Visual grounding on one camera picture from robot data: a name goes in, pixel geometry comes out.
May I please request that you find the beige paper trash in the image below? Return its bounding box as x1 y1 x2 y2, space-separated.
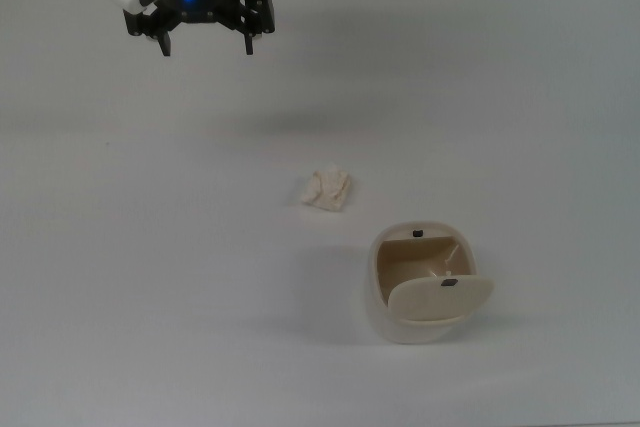
300 162 352 213

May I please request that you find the small white trash bin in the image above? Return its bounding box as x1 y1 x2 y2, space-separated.
367 220 496 346

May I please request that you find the cream swing bin lid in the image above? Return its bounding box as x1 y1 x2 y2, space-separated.
387 274 496 325

